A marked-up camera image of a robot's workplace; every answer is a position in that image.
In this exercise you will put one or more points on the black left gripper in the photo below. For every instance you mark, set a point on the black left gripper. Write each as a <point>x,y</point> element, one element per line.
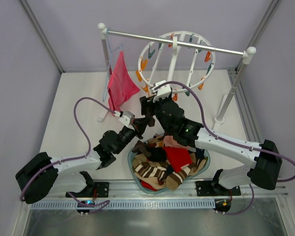
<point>139,125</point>

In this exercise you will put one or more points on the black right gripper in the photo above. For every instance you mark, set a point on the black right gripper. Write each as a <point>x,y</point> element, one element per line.
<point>149,104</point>

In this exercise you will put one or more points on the pink sock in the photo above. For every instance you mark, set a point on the pink sock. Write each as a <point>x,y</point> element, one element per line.
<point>170,142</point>

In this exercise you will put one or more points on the red sock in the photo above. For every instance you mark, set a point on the red sock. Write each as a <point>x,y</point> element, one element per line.
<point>179,158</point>

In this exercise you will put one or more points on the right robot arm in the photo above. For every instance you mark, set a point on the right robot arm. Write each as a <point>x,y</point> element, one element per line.
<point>260,162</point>

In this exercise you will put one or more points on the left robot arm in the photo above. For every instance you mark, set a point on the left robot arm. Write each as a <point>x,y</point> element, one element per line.
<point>38,176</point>

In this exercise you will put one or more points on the white round sock hanger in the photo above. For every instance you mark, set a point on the white round sock hanger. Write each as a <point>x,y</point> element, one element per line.
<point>199,64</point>

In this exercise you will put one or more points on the teal laundry basket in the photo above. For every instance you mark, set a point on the teal laundry basket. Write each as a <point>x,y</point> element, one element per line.
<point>161,163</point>

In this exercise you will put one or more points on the pink cloth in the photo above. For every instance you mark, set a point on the pink cloth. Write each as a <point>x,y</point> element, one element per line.
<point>120,87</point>

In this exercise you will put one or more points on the white clothes rack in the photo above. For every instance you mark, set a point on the white clothes rack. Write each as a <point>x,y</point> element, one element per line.
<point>177,40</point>

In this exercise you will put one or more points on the brown striped sock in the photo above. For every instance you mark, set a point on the brown striped sock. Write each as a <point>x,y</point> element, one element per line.
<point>174,180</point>

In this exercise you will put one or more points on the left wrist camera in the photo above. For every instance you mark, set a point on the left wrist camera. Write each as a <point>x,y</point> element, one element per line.
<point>127,119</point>

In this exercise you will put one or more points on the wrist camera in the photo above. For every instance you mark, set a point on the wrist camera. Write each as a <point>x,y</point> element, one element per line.
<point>160,90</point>
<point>127,119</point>

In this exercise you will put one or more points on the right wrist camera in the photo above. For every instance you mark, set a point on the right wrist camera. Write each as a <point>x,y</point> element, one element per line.
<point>160,90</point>

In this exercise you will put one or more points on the aluminium rail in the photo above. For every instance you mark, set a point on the aluminium rail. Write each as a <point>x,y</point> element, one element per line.
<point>134,189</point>

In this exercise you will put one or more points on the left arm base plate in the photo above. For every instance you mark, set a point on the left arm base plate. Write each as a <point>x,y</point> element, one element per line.
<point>95,189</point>

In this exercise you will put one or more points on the blue wire hanger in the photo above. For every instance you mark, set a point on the blue wire hanger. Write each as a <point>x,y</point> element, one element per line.
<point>108,51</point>

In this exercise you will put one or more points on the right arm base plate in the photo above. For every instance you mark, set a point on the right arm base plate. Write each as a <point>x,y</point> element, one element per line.
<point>205,188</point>

